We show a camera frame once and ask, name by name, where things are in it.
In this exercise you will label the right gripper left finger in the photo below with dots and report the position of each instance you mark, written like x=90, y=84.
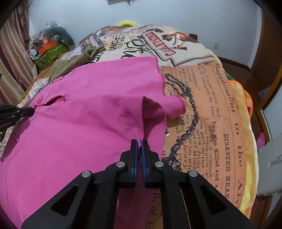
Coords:
x=90, y=199

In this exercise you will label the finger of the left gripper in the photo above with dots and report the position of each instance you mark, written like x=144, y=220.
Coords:
x=26, y=114
x=25, y=110

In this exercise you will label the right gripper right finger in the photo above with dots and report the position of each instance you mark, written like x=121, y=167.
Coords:
x=188, y=200

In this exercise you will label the pink pants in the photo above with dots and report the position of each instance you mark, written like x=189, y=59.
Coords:
x=83, y=121

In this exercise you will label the striped curtain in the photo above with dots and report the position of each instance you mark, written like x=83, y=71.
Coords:
x=17, y=69

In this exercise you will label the green storage box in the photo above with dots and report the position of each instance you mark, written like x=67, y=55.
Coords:
x=50, y=56

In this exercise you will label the olive green pants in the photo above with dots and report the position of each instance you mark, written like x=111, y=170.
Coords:
x=63, y=67

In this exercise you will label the orange box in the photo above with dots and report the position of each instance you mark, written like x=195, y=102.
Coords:
x=46, y=46

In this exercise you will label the newspaper print blanket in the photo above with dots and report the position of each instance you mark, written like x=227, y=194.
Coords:
x=208, y=137

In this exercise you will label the grey plush toy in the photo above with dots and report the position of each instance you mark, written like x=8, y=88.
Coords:
x=58, y=34

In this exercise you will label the white appliance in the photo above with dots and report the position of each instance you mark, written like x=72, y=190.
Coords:
x=270, y=168

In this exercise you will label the yellow plush pillow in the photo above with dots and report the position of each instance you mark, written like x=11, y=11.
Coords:
x=127, y=23

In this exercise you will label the white wall socket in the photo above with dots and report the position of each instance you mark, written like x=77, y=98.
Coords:
x=216, y=45

